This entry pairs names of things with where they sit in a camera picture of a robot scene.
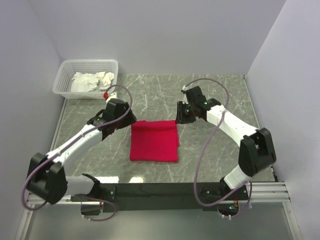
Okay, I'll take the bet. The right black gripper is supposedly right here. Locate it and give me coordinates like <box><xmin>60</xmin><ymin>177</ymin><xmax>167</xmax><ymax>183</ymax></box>
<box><xmin>174</xmin><ymin>101</ymin><xmax>196</xmax><ymax>125</ymax></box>

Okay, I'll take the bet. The red t shirt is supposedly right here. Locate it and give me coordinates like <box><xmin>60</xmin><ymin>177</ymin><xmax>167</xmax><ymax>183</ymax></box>
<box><xmin>129</xmin><ymin>120</ymin><xmax>180</xmax><ymax>163</ymax></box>

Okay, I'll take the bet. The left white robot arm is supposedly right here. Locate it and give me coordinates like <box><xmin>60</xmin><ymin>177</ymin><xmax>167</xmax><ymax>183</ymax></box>
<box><xmin>24</xmin><ymin>98</ymin><xmax>137</xmax><ymax>204</ymax></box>

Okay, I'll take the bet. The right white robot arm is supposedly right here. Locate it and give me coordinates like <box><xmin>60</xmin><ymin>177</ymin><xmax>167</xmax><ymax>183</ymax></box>
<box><xmin>175</xmin><ymin>86</ymin><xmax>277</xmax><ymax>200</ymax></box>

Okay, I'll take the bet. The white t shirt in basket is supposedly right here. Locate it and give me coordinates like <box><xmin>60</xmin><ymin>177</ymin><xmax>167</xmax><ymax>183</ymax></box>
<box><xmin>70</xmin><ymin>71</ymin><xmax>115</xmax><ymax>93</ymax></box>

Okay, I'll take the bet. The white plastic laundry basket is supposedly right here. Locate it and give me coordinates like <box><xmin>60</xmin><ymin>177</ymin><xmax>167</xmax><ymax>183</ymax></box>
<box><xmin>52</xmin><ymin>59</ymin><xmax>119</xmax><ymax>99</ymax></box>

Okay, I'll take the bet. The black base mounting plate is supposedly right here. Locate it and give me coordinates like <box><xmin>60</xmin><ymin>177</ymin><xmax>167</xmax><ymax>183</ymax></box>
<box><xmin>70</xmin><ymin>182</ymin><xmax>249</xmax><ymax>216</ymax></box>

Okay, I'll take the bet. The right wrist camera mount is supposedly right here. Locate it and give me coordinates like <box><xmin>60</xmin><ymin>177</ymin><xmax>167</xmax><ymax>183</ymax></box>
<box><xmin>181</xmin><ymin>85</ymin><xmax>189</xmax><ymax>104</ymax></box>

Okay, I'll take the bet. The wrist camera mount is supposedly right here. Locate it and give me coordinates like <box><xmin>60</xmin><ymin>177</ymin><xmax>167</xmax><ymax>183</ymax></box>
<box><xmin>181</xmin><ymin>85</ymin><xmax>189</xmax><ymax>104</ymax></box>
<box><xmin>103</xmin><ymin>92</ymin><xmax>117</xmax><ymax>103</ymax></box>

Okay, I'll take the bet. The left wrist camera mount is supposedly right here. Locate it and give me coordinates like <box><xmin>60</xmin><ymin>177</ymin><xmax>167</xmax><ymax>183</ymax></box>
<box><xmin>103</xmin><ymin>92</ymin><xmax>117</xmax><ymax>103</ymax></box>

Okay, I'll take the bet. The aluminium frame rail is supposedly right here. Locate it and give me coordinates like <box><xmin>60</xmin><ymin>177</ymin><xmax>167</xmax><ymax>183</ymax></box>
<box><xmin>250</xmin><ymin>181</ymin><xmax>291</xmax><ymax>203</ymax></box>

